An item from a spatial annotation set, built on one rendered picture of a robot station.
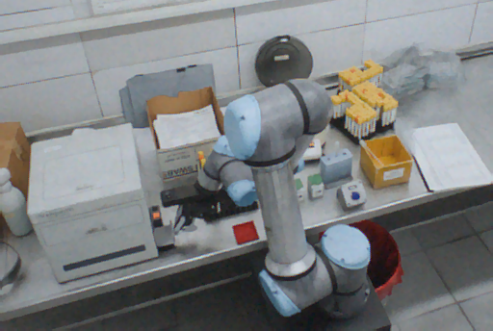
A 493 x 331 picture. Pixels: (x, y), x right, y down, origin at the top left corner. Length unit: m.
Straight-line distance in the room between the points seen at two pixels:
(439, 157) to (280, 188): 0.95
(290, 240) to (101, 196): 0.53
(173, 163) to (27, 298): 0.56
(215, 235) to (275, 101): 0.75
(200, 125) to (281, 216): 0.88
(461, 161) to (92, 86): 1.32
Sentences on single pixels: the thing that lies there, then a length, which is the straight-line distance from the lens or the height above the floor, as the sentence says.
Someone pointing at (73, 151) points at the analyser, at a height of 1.17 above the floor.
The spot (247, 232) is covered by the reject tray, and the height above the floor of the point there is 0.88.
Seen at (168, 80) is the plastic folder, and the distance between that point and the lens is 2.04.
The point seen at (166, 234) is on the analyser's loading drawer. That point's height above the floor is 0.92.
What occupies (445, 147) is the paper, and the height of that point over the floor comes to 0.89.
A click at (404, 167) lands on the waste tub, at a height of 0.95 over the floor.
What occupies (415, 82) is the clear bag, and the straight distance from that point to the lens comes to 2.23.
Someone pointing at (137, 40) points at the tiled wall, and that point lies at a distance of 1.95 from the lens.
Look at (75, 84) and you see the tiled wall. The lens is 2.03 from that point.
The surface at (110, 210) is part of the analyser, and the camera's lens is 1.52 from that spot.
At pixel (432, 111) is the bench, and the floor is 0.87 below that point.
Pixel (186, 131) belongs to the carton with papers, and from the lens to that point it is 1.97.
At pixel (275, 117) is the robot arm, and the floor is 1.54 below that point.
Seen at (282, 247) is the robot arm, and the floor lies 1.24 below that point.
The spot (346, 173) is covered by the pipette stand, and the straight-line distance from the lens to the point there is 1.84.
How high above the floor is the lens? 2.22
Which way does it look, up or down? 37 degrees down
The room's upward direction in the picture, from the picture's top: straight up
